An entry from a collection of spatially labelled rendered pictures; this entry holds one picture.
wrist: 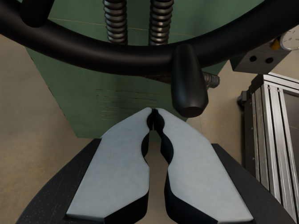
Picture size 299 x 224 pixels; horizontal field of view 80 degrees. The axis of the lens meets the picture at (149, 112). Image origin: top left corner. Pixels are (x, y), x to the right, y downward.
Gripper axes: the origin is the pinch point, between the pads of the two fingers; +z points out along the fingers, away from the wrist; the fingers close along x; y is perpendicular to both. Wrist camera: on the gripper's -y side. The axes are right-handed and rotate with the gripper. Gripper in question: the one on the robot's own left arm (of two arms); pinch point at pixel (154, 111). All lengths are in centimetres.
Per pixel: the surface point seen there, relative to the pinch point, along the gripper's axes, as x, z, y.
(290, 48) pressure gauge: 22.8, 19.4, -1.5
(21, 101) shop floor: -60, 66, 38
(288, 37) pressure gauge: 21.1, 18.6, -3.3
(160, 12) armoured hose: 0.5, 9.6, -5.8
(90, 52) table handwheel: -5.4, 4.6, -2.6
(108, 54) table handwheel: -4.0, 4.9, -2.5
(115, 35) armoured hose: -4.2, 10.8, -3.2
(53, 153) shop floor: -38, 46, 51
